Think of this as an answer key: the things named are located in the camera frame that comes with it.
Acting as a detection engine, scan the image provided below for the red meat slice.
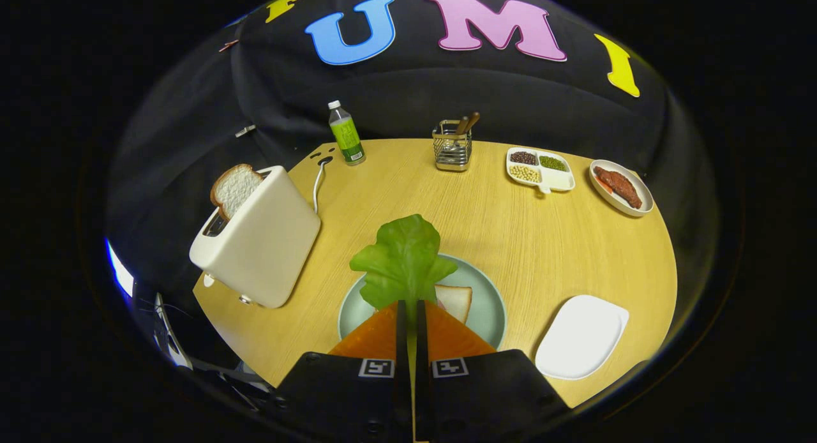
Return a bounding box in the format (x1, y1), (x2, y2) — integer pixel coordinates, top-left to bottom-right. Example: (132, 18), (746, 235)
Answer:
(594, 167), (643, 209)

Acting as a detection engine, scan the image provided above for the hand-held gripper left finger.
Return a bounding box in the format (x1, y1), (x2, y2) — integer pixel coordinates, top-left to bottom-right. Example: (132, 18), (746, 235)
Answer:
(271, 299), (414, 443)

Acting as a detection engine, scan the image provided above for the white toaster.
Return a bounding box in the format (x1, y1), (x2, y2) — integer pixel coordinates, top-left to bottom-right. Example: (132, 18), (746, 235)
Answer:
(189, 165), (322, 309)

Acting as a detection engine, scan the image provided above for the green label plastic bottle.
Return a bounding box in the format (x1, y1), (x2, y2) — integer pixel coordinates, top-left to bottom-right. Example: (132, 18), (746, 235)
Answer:
(327, 100), (367, 167)

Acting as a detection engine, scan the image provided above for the round pale green plate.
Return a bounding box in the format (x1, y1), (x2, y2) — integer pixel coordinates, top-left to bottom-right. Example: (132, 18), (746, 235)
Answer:
(338, 253), (508, 351)

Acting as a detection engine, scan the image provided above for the white toaster cable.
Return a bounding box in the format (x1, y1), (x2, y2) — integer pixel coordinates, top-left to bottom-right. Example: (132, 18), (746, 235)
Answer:
(312, 156), (334, 214)

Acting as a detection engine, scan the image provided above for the plain white bread slice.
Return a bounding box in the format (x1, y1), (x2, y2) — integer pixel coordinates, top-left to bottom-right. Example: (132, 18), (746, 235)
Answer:
(436, 285), (474, 324)

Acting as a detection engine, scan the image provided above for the white divided dish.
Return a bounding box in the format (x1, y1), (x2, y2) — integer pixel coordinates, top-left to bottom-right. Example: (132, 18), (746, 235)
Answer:
(506, 147), (576, 195)

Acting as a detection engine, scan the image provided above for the black backdrop cloth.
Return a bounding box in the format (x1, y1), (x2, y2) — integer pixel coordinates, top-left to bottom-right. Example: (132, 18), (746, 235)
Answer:
(105, 0), (722, 316)

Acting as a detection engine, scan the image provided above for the toasted white bread slice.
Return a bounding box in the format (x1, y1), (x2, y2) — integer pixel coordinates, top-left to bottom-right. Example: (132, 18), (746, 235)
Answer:
(210, 163), (264, 222)

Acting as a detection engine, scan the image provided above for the metal wire utensil holder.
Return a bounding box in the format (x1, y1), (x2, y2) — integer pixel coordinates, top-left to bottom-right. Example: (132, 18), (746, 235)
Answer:
(432, 119), (474, 172)

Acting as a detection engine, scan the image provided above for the round white meat plate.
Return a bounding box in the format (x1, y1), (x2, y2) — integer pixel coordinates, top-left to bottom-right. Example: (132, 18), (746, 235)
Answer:
(589, 160), (655, 218)

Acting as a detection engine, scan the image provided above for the green lettuce leaf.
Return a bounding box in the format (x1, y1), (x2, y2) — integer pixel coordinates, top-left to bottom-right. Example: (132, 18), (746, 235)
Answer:
(349, 214), (458, 316)

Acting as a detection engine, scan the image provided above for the square white plate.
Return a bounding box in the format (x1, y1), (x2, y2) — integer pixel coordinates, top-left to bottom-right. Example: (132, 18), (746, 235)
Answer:
(535, 294), (630, 380)

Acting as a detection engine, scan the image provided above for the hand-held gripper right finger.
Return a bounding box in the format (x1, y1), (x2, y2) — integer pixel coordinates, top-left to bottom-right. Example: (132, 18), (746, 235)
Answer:
(414, 299), (572, 443)

